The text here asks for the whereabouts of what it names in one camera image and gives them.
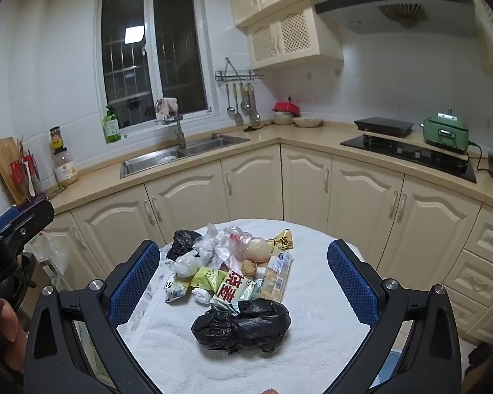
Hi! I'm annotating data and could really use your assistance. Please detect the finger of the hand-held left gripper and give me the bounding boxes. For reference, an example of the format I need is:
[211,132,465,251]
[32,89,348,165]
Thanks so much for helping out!
[0,206,27,236]
[0,200,55,257]

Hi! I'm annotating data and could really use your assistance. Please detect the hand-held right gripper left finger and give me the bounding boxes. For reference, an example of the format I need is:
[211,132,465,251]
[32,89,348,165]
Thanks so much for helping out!
[22,239,163,394]

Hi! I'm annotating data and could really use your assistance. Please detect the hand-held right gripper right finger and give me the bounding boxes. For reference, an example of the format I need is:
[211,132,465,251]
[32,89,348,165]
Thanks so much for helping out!
[326,239,463,394]

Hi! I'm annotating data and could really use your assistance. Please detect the green snack packet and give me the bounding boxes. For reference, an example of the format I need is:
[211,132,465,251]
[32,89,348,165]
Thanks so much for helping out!
[190,267,227,292]

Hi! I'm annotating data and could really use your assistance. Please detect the white plastic bag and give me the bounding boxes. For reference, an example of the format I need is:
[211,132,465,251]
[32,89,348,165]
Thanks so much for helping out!
[194,224,223,264]

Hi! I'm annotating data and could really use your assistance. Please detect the clear plastic bag orange print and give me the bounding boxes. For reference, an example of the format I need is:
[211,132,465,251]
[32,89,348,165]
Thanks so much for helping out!
[217,227,252,272]

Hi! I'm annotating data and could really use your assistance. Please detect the person's left hand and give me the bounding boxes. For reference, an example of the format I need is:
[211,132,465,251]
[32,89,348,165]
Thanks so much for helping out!
[0,297,29,362]

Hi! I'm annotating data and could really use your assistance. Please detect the translucent plastic bag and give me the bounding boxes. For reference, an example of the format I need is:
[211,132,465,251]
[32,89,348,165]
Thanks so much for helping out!
[27,230,67,293]

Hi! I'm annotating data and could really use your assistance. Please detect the small blue white packet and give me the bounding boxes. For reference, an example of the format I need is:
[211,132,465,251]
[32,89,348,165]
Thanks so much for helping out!
[164,275,190,304]

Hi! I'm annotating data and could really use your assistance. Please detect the wooden cutting board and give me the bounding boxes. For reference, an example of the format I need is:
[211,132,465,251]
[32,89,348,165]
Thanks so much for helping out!
[0,137,25,205]

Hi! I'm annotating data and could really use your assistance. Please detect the small black plastic bag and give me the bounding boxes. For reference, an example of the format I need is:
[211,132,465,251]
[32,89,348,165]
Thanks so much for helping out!
[166,230,203,260]

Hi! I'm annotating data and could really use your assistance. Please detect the clear cracker packet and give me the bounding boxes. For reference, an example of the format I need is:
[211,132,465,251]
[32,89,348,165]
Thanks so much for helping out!
[258,252,293,303]

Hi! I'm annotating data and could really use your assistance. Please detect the gold foil wrapper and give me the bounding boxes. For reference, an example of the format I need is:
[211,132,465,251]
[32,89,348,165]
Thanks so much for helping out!
[270,229,293,252]

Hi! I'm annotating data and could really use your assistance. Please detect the white towel table cover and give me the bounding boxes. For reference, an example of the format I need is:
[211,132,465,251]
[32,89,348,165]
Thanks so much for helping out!
[119,218,411,394]

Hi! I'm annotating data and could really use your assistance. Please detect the green packet red print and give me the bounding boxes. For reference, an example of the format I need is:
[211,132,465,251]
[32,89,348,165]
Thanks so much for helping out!
[210,270,258,313]

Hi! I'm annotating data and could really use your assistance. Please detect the round beige bun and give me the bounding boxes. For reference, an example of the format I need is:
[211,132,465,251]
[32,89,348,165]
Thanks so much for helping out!
[246,238,270,262]

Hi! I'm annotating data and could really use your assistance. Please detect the cream lower kitchen cabinets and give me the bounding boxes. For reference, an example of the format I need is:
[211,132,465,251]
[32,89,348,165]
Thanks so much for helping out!
[25,121,493,346]

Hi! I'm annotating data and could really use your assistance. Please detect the large black plastic bag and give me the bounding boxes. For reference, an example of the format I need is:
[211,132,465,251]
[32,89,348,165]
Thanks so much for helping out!
[192,298,292,354]

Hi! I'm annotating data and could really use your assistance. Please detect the green detergent bottle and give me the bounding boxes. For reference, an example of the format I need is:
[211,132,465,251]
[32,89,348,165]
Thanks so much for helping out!
[103,106,122,144]

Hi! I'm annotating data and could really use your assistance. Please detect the black glass gas stove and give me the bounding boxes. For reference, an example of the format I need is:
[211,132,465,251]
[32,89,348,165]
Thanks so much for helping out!
[340,135,477,184]

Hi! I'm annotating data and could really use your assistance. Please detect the stainless steel sink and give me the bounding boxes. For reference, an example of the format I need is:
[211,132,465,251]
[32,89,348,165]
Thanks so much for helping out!
[120,133,251,179]

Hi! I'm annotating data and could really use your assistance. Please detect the metal faucet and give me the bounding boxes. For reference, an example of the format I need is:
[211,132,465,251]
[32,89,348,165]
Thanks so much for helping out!
[161,113,188,151]

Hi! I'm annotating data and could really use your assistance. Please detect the black induction cooker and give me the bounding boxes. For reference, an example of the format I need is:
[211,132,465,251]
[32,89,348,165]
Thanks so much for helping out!
[353,117,415,139]

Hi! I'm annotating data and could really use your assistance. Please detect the pink rag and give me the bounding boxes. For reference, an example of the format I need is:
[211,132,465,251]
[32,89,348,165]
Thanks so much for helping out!
[155,98,178,117]

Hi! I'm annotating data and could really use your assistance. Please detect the green electric cooker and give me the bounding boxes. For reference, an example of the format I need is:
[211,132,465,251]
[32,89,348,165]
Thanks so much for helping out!
[422,108,471,149]

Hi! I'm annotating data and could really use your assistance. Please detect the red pot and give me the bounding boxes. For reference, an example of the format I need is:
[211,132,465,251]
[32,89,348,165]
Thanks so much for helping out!
[272,98,302,117]

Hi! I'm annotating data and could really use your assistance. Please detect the large metal ladle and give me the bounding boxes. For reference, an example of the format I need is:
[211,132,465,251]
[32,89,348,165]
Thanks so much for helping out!
[248,86,262,124]

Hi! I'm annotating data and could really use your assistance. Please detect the metal spatula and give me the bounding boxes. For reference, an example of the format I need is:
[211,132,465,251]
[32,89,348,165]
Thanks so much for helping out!
[233,84,245,126]

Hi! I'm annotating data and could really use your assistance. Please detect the white framed window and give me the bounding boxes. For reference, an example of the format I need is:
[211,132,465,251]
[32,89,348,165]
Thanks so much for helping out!
[98,0,214,131]

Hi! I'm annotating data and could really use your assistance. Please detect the cream lattice door cabinet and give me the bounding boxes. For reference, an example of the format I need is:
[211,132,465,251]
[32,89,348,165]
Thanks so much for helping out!
[246,6,345,70]

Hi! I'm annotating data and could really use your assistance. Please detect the black range hood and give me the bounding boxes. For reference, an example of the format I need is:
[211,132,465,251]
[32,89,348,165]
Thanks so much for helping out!
[314,0,477,36]

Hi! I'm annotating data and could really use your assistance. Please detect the black power cable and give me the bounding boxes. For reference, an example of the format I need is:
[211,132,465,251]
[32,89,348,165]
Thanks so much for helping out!
[468,142,493,172]

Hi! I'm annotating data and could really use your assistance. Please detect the metal wall utensil rack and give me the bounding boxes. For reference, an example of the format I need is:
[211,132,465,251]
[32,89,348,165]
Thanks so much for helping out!
[215,58,266,87]

